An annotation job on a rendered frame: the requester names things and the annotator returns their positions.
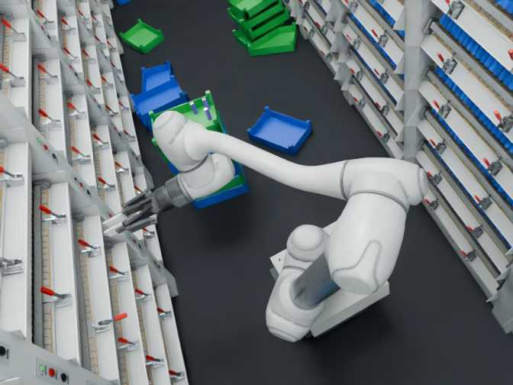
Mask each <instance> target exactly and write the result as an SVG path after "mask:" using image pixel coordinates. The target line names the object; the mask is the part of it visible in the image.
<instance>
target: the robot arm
mask: <svg viewBox="0 0 513 385"><path fill-rule="evenodd" d="M153 135H154V137H155V140H156V142H157V144H158V145H159V147H160V149H161V151H162V152H163V153H164V154H165V156H166V157H167V159H168V160H169V161H170V162H171V163H172V164H173V165H174V166H175V167H176V168H177V169H178V171H179V172H180V174H179V175H177V176H175V177H173V178H172V179H171V180H168V181H166V183H165V186H161V187H160V188H159V189H156V190H155V192H151V191H150V190H149V189H148V188H146V189H145V190H144V191H143V192H142V193H141V194H139V195H137V196H135V197H134V198H133V199H131V200H129V201H128V202H126V203H125V204H123V205H122V207H123V209H122V210H121V212H119V213H118V214H116V215H114V216H113V217H112V218H110V219H109V220H107V221H105V222H103V223H102V224H103V225H104V226H105V227H107V228H109V229H108V230H106V231H104V234H105V235H107V236H109V237H111V236H112V235H115V234H117V233H118V234H120V233H122V232H123V231H126V230H128V231H129V232H130V233H134V232H136V231H139V230H141V229H142V228H146V227H148V226H150V225H157V224H158V223H159V222H158V221H157V218H158V215H160V214H161V213H162V212H167V211H169V210H170V209H173V208H175V207H176V206H178V207H181V206H183V205H185V204H187V203H189V202H192V201H193V200H195V199H198V198H201V197H205V196H208V195H210V194H212V193H214V192H216V191H217V190H219V189H220V188H222V187H223V186H225V185H226V184H228V183H229V182H230V181H231V180H232V179H233V178H234V176H235V168H234V165H233V163H232V161H231V159H233V160H236V161H237V162H239V163H242V164H243V165H245V166H247V167H249V168H251V169H253V170H255V171H257V172H259V173H262V174H263V175H265V176H268V177H269V178H271V179H273V180H276V181H278V182H280V183H283V184H285V185H287V186H291V187H293V188H296V189H300V190H304V191H307V192H310V193H317V194H322V195H326V196H332V197H335V198H339V199H343V200H347V201H348V202H347V205H346V207H345V208H344V210H343V212H342V215H341V216H340V217H339V219H338V220H337V223H336V225H335V226H334V229H333V231H332V232H331V235H330V236H329V234H328V233H327V232H326V231H325V230H323V229H322V228H319V227H317V226H314V225H301V226H299V227H297V228H296V229H295V230H294V231H293V232H292V233H291V234H290V236H289V239H288V241H287V249H286V255H285V260H284V263H283V266H282V271H281V273H280V275H279V277H278V279H277V281H276V284H275V286H274V288H273V291H272V293H271V296H270V298H269V302H268V305H267V308H266V325H267V327H268V329H269V332H270V333H272V334H273V335H275V336H277V337H279V338H281V339H284V340H286V341H290V342H295V341H298V340H300V339H302V338H303V337H304V336H305V335H306V334H307V333H308V332H309V331H310V328H311V326H312V325H313V323H314V322H315V320H316V318H317V317H318V316H319V314H320V313H321V311H322V310H323V308H324V305H325V301H326V299H327V298H328V297H330V296H331V295H333V294H334V293H336V292H337V291H338V290H340V289H343V290H345V291H347V292H349V293H353V294H357V295H368V294H370V293H374V292H376V291H378V290H379V289H380V288H381V287H382V286H383V285H384V283H385V282H386V281H387V279H388V278H389V277H390V275H391V274H392V271H393V269H394V267H395V263H396V261H397V258H398V254H399V251H400V248H401V246H402V240H403V236H404V232H405V220H406V216H407V213H408V210H409V207H410V205H417V204H419V203H420V202H421V201H422V200H423V199H424V197H425V196H426V195H427V193H428V178H427V174H426V172H425V170H424V169H422V168H420V167H419V166H418V165H416V164H414V163H410V162H408V161H404V160H398V159H393V158H383V157H366V158H361V159H355V160H344V161H341V162H336V163H329V164H325V165H320V166H314V167H309V166H302V165H299V164H296V163H292V162H290V161H287V160H284V159H282V158H281V157H277V156H276V155H273V154H271V153H269V152H266V151H264V150H261V149H259V148H258V147H254V146H253V145H251V144H248V143H246V142H244V141H241V140H239V139H236V138H235V137H231V136H229V135H227V134H222V133H219V132H216V131H207V129H206V128H205V126H203V125H201V124H199V123H195V122H193V121H191V120H190V119H187V118H186V117H185V116H184V115H182V114H180V113H179V112H176V111H167V112H164V113H162V114H161V115H160V116H159V117H158V118H157V119H156V120H155V122H154V123H153ZM210 153H216V154H212V155H210ZM230 158H231V159H230ZM139 211H141V212H140V213H138V214H137V215H135V216H134V217H133V218H131V219H130V220H128V221H127V222H125V223H124V222H122V221H124V220H125V219H127V217H128V216H129V215H132V214H134V213H136V212H139ZM126 216H127V217H126ZM119 222H121V223H119ZM118 223H119V224H118ZM116 224H117V225H116ZM114 225H115V226H114ZM112 226H113V227H112Z"/></svg>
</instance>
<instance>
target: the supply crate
mask: <svg viewBox="0 0 513 385"><path fill-rule="evenodd" d="M205 94H206V96H203V97H201V98H198V99H195V100H192V101H190V102H194V104H195V107H196V108H197V110H198V114H195V113H194V112H193V110H192V107H191V105H190V102H187V103H184V104H181V105H178V106H176V107H173V108H170V109H167V110H165V111H163V112H159V113H156V114H154V113H153V111H151V112H149V116H150V117H151V121H152V127H153V123H154V122H155V120H156V119H157V118H158V117H159V116H160V115H161V114H162V113H164V112H167V111H176V112H179V113H180V114H182V115H184V116H185V117H186V118H187V119H190V120H191V121H193V122H195V123H199V124H201V125H203V126H205V128H206V129H207V131H216V132H220V131H222V129H221V123H220V121H219V117H218V112H217V109H216V106H215V101H214V99H213V98H212V96H211V93H210V91H209V90H208V91H205ZM202 98H206V100H207V102H208V105H209V107H210V109H209V112H210V114H211V117H212V120H208V117H207V115H206V114H205V111H204V108H205V105H204V103H203V101H202ZM152 142H153V144H154V145H155V147H156V148H157V150H158V151H159V152H160V153H162V151H161V149H160V147H159V145H158V144H157V142H156V140H155V137H154V136H153V139H152Z"/></svg>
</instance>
